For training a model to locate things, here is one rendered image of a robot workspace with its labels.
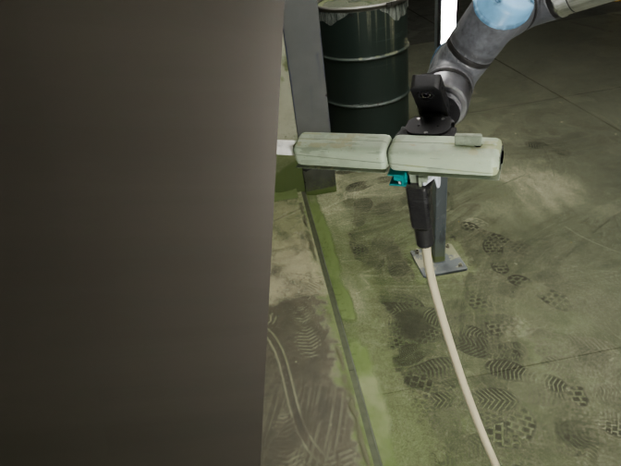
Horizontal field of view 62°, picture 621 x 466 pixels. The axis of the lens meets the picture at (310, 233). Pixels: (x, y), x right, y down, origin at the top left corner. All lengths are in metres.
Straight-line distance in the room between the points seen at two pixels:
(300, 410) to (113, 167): 1.45
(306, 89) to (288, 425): 1.67
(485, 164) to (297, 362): 1.35
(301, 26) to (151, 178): 2.25
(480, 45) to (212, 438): 0.73
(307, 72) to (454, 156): 2.02
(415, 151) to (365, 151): 0.07
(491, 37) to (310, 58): 1.81
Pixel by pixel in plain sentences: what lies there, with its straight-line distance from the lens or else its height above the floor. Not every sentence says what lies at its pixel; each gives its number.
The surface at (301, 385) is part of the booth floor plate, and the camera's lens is 1.87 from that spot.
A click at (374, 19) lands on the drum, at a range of 3.21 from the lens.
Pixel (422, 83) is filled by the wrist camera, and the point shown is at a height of 1.20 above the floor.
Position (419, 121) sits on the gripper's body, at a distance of 0.87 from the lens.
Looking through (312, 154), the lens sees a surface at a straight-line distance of 0.80.
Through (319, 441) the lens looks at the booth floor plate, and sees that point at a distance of 1.72.
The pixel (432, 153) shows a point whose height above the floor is 1.14.
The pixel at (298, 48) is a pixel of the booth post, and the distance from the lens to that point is 2.67.
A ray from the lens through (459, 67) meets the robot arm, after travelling 0.98.
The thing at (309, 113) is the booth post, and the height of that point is 0.49.
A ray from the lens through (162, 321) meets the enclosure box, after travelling 0.53.
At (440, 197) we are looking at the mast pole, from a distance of 2.19.
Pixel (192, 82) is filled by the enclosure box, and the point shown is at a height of 1.35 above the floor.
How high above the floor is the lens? 1.46
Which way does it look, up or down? 33 degrees down
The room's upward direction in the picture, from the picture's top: 8 degrees counter-clockwise
